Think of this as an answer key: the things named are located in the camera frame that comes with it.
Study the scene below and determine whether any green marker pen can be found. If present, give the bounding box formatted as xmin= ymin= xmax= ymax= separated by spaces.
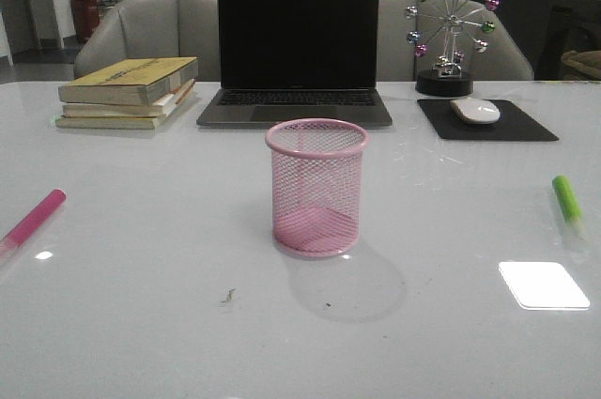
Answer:
xmin=552 ymin=175 xmax=587 ymax=241

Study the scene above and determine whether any pink marker pen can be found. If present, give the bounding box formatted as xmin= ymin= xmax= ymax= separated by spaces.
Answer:
xmin=1 ymin=189 xmax=67 ymax=265

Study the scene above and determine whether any pink mesh pen holder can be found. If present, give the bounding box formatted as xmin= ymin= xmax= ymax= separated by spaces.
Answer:
xmin=265 ymin=118 xmax=369 ymax=257

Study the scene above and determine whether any grey open laptop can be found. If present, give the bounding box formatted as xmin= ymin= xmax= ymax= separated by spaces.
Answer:
xmin=197 ymin=0 xmax=392 ymax=127

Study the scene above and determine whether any middle white book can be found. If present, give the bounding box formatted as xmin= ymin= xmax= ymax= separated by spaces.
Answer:
xmin=63 ymin=80 xmax=195 ymax=117

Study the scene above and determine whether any bottom yellow book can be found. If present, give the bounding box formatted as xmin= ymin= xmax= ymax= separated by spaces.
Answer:
xmin=54 ymin=103 xmax=182 ymax=130

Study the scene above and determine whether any yellow book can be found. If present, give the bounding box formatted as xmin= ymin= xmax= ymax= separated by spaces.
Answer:
xmin=58 ymin=57 xmax=198 ymax=105
xmin=54 ymin=103 xmax=182 ymax=130

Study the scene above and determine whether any right grey armchair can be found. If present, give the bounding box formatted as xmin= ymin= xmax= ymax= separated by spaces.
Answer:
xmin=377 ymin=0 xmax=533 ymax=81

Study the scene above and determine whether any grey armchair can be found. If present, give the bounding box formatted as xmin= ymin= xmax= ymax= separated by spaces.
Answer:
xmin=73 ymin=0 xmax=221 ymax=82
xmin=377 ymin=0 xmax=533 ymax=81

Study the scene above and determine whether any white computer mouse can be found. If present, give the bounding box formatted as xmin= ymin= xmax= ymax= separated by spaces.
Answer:
xmin=450 ymin=97 xmax=501 ymax=125

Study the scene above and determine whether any top yellow book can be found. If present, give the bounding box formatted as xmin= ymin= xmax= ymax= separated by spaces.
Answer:
xmin=58 ymin=57 xmax=198 ymax=105

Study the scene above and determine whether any left grey armchair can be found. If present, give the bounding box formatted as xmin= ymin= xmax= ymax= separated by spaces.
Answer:
xmin=73 ymin=0 xmax=221 ymax=82

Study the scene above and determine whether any ferris wheel desk ornament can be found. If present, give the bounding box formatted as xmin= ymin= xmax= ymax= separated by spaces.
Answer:
xmin=405 ymin=0 xmax=501 ymax=97

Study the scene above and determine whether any black mouse pad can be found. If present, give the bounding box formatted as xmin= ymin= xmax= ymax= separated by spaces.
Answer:
xmin=417 ymin=99 xmax=559 ymax=142

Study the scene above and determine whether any red trash bin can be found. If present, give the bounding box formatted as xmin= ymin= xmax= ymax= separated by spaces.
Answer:
xmin=69 ymin=0 xmax=100 ymax=43

